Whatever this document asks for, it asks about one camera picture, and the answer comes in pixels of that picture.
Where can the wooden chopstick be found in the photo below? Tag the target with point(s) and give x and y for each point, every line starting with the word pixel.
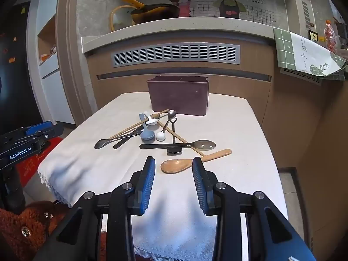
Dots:
pixel 179 137
pixel 127 129

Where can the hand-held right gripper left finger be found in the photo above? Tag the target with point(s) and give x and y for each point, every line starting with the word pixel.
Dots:
pixel 145 187

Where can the metal spoon with white ball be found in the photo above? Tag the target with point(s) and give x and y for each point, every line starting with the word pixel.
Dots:
pixel 160 136

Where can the red bottle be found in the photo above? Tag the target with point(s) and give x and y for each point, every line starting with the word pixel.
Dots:
pixel 330 36

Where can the purple utensil holder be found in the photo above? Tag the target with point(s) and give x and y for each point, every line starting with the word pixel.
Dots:
pixel 178 98

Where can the small shovel-shaped spoon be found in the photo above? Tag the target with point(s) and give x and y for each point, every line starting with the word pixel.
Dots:
pixel 173 130

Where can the light wooden spoon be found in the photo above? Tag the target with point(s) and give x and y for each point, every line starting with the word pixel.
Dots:
pixel 174 166

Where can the small black yellow packet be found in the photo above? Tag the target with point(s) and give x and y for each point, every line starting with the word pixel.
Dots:
pixel 313 36

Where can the speckled stone kitchen counter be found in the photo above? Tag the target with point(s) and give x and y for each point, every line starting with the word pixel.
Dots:
pixel 176 30

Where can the black spoon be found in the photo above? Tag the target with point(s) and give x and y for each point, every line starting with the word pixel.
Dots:
pixel 101 143

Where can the red floor mat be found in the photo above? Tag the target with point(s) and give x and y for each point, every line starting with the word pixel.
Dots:
pixel 30 168

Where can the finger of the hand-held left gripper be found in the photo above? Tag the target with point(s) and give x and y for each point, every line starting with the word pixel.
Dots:
pixel 38 127
pixel 51 135

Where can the short black utensil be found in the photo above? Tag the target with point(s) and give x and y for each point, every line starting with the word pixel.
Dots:
pixel 174 151

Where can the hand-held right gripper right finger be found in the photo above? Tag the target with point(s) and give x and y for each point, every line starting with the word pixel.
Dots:
pixel 199 190

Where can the white shelf cabinet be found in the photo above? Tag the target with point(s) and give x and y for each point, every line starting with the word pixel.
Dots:
pixel 49 68

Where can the brown fuzzy clothing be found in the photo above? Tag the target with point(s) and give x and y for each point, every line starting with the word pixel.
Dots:
pixel 16 236

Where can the black refrigerator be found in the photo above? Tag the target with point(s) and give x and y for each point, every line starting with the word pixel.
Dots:
pixel 16 73

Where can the green checked towel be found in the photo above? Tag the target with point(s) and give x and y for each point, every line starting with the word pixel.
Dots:
pixel 304 54

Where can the grey vent grille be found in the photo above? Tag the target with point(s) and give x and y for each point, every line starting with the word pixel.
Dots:
pixel 176 54

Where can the blue spoon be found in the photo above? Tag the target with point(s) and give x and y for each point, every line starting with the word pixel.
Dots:
pixel 147 135

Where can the glass lid with yellow rim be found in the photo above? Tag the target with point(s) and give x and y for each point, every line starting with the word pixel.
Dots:
pixel 122 19

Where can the white tablecloth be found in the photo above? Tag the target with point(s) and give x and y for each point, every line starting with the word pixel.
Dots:
pixel 217 195

